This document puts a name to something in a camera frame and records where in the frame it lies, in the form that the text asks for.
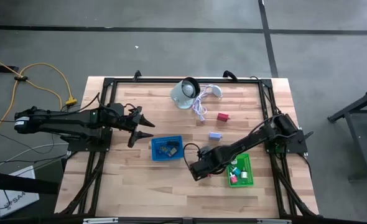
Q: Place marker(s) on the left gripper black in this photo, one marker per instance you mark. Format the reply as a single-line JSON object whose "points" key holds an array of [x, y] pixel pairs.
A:
{"points": [[124, 119]]}

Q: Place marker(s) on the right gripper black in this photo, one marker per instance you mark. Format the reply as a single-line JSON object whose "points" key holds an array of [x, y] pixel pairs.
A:
{"points": [[206, 165]]}

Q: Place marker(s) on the pink-red wall charger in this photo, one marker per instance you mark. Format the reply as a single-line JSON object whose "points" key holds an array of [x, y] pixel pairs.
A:
{"points": [[233, 178]]}

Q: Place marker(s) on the teal cube wall charger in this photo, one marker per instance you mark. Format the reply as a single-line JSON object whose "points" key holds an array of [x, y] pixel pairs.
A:
{"points": [[236, 171]]}

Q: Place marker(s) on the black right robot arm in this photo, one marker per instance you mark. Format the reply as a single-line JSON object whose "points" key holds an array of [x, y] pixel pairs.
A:
{"points": [[255, 137]]}

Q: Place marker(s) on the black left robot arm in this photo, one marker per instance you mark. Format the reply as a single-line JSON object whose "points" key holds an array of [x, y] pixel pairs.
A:
{"points": [[62, 119]]}

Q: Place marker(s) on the light blue charger block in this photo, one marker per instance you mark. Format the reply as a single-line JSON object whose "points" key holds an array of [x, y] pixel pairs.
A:
{"points": [[215, 136]]}

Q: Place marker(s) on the blue adapter with label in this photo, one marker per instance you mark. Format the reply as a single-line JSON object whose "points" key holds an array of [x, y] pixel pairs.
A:
{"points": [[164, 150]]}

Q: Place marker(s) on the blue plastic basket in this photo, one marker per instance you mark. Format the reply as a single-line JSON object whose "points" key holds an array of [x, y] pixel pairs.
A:
{"points": [[155, 157]]}

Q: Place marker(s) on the plain black adapter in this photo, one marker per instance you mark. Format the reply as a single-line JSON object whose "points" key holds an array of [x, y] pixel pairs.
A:
{"points": [[173, 144]]}

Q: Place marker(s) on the black adapter with label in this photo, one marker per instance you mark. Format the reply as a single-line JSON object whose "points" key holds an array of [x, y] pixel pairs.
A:
{"points": [[172, 152]]}

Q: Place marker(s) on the green plastic basket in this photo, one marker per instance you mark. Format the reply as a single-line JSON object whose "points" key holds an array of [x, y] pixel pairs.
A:
{"points": [[249, 161]]}

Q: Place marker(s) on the small red charger block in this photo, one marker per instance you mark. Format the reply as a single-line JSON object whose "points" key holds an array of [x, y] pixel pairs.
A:
{"points": [[222, 117]]}

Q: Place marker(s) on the black equipment stand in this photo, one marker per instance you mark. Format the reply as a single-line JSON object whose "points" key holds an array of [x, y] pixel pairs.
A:
{"points": [[15, 182]]}

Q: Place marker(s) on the white printed box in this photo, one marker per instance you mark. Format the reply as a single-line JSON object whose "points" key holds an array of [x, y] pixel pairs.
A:
{"points": [[18, 196]]}

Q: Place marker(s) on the black side table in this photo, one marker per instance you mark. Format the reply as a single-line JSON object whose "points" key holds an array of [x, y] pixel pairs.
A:
{"points": [[362, 133]]}

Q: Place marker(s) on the black aluminium table frame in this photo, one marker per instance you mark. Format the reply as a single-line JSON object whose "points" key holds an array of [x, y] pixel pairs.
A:
{"points": [[146, 81]]}

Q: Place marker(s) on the black frame hook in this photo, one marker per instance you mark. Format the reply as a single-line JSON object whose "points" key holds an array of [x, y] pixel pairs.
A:
{"points": [[230, 74], [137, 74]]}

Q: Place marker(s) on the silver aluminium rail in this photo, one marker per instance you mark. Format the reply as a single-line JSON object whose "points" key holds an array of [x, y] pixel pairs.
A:
{"points": [[273, 221], [100, 220]]}

